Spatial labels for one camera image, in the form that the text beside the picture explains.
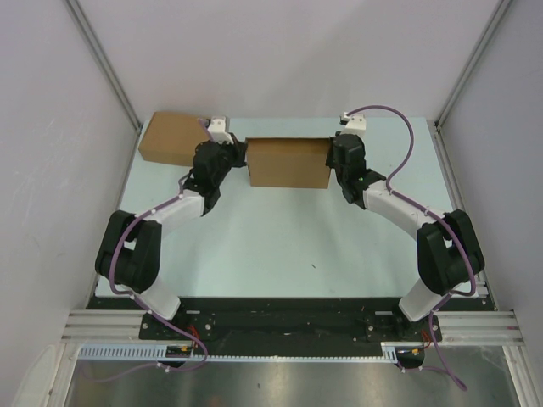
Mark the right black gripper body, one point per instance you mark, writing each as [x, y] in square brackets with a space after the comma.
[330, 164]

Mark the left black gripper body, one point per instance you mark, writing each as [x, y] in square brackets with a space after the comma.
[230, 157]

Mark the brown cardboard box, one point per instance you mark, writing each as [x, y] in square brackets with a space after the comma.
[171, 138]

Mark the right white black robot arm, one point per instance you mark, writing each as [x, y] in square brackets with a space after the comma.
[448, 250]

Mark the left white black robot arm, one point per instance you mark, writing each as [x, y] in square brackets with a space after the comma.
[129, 254]

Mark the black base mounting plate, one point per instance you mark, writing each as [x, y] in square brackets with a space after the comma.
[372, 319]

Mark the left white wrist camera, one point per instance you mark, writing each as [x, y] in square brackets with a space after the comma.
[218, 129]

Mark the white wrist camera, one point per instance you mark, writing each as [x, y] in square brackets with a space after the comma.
[354, 124]
[218, 129]

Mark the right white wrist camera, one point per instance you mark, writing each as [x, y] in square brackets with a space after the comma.
[354, 124]

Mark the white slotted cable duct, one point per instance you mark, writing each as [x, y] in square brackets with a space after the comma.
[179, 353]

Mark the front aluminium extrusion rail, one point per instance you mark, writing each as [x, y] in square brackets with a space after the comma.
[459, 328]

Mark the left aluminium frame post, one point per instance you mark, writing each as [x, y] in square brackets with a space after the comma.
[95, 47]

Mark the aluminium frame post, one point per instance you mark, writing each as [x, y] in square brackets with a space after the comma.
[95, 47]
[497, 17]

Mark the right aluminium frame post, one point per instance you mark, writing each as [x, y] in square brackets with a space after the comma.
[497, 17]

